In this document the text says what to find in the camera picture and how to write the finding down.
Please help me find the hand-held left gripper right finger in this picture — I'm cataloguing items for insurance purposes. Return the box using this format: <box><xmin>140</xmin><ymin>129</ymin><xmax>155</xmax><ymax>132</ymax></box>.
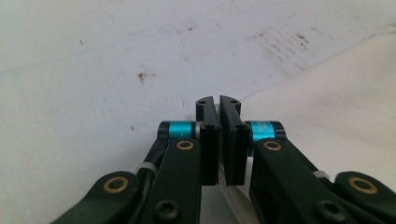
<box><xmin>219</xmin><ymin>94</ymin><xmax>354</xmax><ymax>224</ymax></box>

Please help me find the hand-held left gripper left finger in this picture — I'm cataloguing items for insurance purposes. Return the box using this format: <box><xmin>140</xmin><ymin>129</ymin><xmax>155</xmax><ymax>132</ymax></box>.
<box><xmin>136</xmin><ymin>95</ymin><xmax>222</xmax><ymax>224</ymax></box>

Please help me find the white printed tank top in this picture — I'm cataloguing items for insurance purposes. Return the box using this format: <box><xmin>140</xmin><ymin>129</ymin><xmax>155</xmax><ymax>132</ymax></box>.
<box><xmin>214</xmin><ymin>26</ymin><xmax>396</xmax><ymax>224</ymax></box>

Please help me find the white table mat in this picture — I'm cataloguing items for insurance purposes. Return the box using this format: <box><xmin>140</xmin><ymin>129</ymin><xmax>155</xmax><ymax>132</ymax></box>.
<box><xmin>0</xmin><ymin>0</ymin><xmax>396</xmax><ymax>224</ymax></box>

